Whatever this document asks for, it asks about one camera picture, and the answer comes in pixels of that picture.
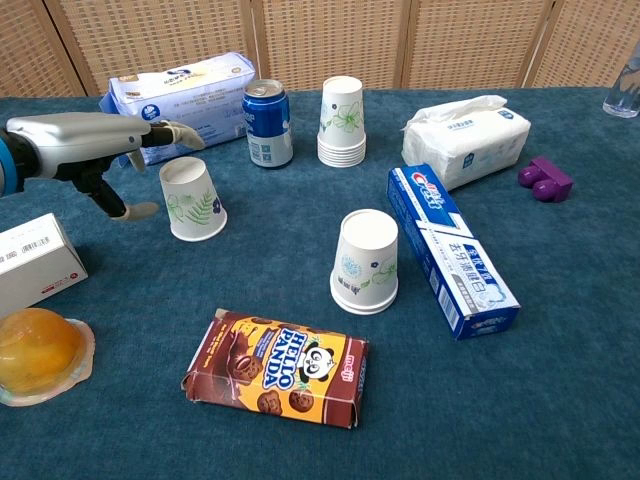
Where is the Hello Panda biscuit box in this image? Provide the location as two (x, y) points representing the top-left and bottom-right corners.
(180, 308), (371, 430)

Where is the white cardboard box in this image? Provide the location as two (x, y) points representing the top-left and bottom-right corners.
(0, 213), (89, 319)

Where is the rattan folding screen panel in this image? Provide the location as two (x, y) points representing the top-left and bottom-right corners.
(522, 0), (640, 90)
(399, 0), (557, 91)
(249, 0), (414, 92)
(43, 0), (261, 96)
(0, 0), (86, 99)

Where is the clear glass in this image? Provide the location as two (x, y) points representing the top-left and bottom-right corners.
(602, 62), (640, 120)

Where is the purple toy building block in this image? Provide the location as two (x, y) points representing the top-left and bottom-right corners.
(517, 155), (575, 204)

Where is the lavender wrapped tissue pack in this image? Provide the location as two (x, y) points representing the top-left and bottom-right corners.
(98, 51), (257, 168)

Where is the orange fruit jelly cup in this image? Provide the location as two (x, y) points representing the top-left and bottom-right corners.
(0, 307), (96, 408)

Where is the blue drink can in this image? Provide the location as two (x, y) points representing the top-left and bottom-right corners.
(242, 78), (295, 170)

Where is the white open tissue pack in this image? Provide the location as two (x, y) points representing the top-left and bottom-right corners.
(400, 94), (532, 193)

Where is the stack of white paper cups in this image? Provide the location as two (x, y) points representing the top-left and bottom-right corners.
(316, 75), (368, 169)

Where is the teal table cloth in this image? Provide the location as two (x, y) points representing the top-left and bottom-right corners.
(0, 87), (640, 480)

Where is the white paper cup fern print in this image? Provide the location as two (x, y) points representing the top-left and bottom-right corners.
(158, 155), (229, 243)

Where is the blue Crest toothpaste box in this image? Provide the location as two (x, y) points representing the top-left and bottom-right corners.
(386, 163), (522, 342)

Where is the white paper cup flower print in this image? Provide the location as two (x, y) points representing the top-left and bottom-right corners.
(330, 289), (399, 317)
(329, 208), (400, 307)

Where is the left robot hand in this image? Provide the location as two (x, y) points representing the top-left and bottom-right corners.
(5, 111), (207, 223)

